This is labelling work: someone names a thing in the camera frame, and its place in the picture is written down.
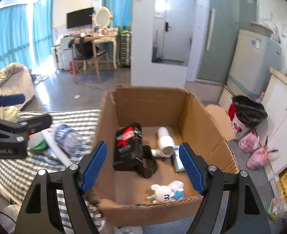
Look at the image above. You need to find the grey drawer tower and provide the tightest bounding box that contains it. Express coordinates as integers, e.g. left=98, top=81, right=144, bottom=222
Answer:
left=119, top=31, right=131, bottom=68

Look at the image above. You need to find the oval vanity mirror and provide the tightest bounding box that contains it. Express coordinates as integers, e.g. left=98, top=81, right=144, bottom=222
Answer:
left=93, top=6, right=113, bottom=28

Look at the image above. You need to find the black bag trash bin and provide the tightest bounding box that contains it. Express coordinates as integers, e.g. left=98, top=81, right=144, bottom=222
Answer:
left=228, top=95, right=268, bottom=141

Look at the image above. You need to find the white blue plush toy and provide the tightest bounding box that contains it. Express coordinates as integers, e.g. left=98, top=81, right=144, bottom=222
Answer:
left=146, top=181, right=184, bottom=203

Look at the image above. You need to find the black red product box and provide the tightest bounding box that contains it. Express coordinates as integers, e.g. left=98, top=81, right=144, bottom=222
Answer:
left=113, top=122, right=143, bottom=171

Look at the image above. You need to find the green snack bag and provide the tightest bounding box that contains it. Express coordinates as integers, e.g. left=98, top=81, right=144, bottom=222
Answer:
left=28, top=132, right=49, bottom=151

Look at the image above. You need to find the wooden chair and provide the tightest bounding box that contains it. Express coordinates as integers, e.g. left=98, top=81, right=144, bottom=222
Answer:
left=68, top=36, right=110, bottom=83

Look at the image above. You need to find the white sofa cover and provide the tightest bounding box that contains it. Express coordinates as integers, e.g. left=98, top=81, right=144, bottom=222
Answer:
left=0, top=62, right=35, bottom=110

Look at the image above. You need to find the white dressing table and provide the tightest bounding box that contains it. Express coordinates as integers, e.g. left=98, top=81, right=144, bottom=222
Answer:
left=86, top=27, right=119, bottom=70

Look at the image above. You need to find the blue tissue packet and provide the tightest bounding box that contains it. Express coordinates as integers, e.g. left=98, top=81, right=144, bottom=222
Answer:
left=172, top=145, right=185, bottom=173

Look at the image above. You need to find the checkered tablecloth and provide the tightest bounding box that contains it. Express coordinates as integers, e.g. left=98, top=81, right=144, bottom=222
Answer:
left=0, top=109, right=105, bottom=234

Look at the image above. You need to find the brown cardboard box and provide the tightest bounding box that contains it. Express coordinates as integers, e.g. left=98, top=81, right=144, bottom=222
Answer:
left=93, top=87, right=238, bottom=227

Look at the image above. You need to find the blue curtain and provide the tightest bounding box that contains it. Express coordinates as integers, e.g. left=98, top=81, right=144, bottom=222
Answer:
left=0, top=0, right=53, bottom=70

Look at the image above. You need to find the white foam stick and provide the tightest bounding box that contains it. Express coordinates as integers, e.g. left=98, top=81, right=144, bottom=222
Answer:
left=41, top=129, right=73, bottom=168

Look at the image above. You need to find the white kitchen cabinet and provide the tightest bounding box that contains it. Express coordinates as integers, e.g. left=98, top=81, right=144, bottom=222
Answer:
left=262, top=68, right=287, bottom=179

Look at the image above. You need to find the white cylindrical bottle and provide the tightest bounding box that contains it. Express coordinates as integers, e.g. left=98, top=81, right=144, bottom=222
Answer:
left=157, top=127, right=175, bottom=158

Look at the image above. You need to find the clear blue-label water bottle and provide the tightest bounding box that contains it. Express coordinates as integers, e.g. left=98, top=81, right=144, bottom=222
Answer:
left=53, top=123, right=83, bottom=155

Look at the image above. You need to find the white refrigerator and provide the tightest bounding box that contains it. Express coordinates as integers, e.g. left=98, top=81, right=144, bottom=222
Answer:
left=226, top=30, right=282, bottom=99

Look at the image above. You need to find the pink plastic bag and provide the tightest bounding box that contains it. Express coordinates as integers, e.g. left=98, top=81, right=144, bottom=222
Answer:
left=246, top=136, right=279, bottom=170
left=238, top=132, right=259, bottom=156

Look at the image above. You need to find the black television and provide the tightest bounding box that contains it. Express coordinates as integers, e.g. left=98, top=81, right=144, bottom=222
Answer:
left=66, top=7, right=94, bottom=29

